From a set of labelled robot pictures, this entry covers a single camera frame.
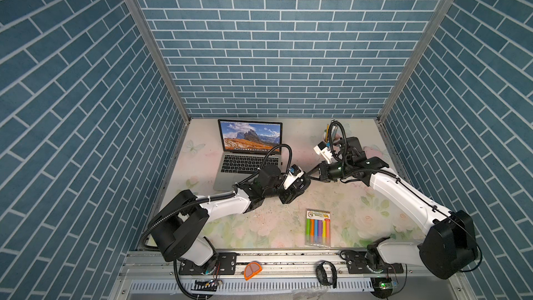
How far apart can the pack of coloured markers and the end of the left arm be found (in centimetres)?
12

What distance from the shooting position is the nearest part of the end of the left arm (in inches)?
29.1

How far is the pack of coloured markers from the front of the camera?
800 mm
